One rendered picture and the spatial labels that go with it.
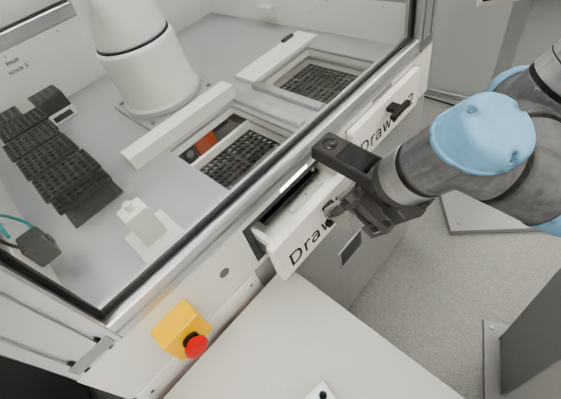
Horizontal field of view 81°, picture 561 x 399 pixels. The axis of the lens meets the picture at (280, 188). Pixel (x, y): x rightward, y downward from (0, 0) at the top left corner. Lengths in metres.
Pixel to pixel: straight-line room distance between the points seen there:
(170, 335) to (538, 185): 0.52
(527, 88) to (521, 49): 0.94
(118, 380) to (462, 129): 0.60
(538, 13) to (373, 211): 1.01
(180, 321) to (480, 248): 1.37
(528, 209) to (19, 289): 0.54
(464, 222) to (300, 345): 1.20
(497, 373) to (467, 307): 0.24
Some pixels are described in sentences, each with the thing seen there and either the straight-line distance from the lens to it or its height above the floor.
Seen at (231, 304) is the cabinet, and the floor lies 0.78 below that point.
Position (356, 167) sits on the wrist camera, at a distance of 0.47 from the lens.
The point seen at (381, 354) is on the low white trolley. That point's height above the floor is 0.76.
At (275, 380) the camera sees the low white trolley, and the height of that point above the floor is 0.76.
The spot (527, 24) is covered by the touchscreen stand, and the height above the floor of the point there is 0.82.
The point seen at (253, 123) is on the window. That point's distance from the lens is 0.54.
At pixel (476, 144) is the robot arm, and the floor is 1.19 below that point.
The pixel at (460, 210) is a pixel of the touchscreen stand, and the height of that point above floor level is 0.04.
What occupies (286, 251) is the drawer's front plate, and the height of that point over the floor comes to 0.89.
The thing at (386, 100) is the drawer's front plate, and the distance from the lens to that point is 0.83.
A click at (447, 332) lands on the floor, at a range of 1.51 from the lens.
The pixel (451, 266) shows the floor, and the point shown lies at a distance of 1.63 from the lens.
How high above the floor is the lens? 1.41
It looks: 47 degrees down
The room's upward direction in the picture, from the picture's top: 18 degrees counter-clockwise
